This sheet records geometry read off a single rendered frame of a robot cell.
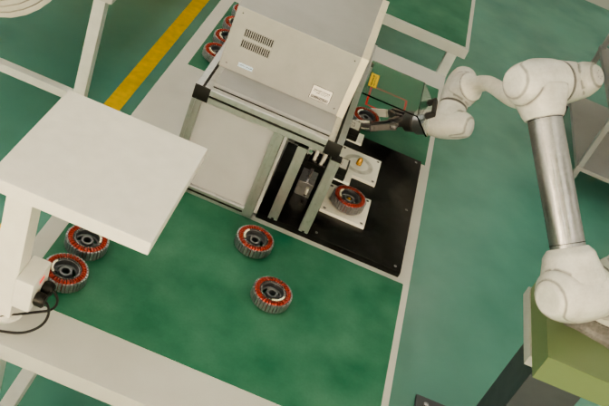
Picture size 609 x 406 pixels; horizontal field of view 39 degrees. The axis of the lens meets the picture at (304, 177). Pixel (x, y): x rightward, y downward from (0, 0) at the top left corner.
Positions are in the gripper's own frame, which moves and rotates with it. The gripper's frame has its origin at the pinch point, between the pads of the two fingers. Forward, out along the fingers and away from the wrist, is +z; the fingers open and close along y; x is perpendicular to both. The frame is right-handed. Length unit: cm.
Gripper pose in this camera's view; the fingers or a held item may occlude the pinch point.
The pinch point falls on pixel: (365, 118)
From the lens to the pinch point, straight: 323.0
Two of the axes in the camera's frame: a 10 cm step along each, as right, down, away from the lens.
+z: -8.6, -1.1, 5.1
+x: -1.0, -9.2, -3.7
